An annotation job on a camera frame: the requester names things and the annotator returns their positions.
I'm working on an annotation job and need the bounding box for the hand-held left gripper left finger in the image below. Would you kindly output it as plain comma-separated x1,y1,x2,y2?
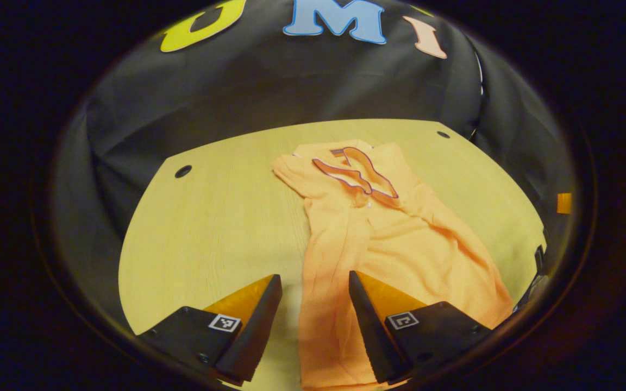
138,274,283,385

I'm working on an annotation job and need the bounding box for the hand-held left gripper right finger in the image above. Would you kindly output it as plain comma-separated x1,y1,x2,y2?
348,270,493,385

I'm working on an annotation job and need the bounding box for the orange T-shirt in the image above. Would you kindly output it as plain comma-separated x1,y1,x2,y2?
272,140,515,391

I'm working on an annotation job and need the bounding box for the dark grey object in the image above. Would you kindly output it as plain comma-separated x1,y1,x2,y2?
514,244,550,314

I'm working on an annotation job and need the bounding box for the black backdrop cloth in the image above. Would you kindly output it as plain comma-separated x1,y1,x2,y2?
52,0,580,337

